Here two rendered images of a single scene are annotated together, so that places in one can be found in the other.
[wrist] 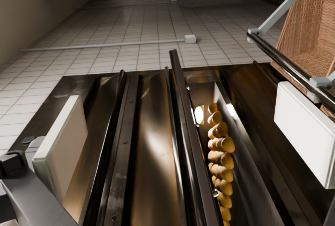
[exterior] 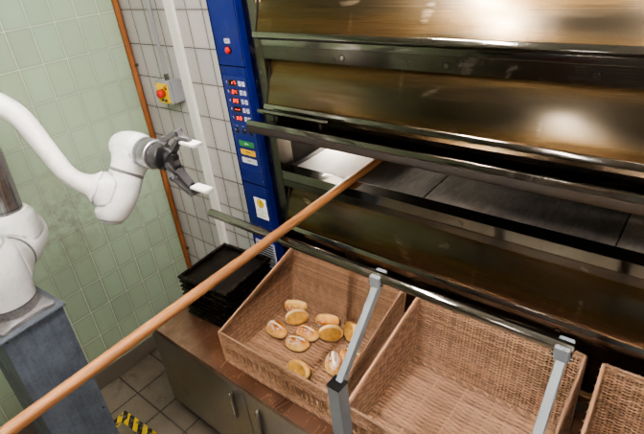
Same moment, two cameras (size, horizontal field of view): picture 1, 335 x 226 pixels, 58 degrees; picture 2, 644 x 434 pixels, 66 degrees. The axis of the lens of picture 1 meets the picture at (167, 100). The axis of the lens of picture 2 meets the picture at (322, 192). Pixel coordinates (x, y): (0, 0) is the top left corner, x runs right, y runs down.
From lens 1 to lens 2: 1.45 m
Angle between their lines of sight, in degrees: 104
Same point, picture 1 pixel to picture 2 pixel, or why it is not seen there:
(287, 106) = (203, 189)
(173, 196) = (459, 126)
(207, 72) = not seen: outside the picture
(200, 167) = (425, 165)
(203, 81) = not seen: outside the picture
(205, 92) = not seen: outside the picture
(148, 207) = (461, 99)
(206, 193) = (396, 159)
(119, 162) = (540, 69)
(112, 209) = (458, 63)
